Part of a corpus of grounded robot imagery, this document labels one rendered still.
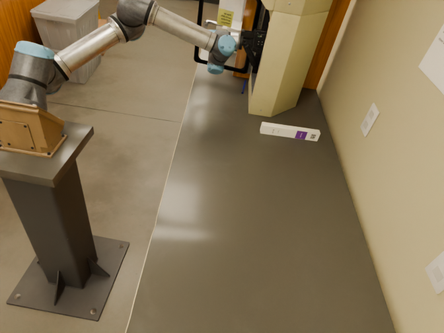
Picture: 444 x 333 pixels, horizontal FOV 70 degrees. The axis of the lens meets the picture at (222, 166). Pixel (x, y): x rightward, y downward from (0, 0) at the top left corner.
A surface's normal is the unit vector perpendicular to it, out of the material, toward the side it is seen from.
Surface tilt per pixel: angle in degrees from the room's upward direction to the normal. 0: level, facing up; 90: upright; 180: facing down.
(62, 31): 96
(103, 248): 0
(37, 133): 90
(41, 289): 0
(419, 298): 90
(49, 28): 96
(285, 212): 0
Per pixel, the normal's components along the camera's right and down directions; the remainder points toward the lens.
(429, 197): -0.99, -0.15
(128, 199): 0.15, -0.73
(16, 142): -0.09, 0.66
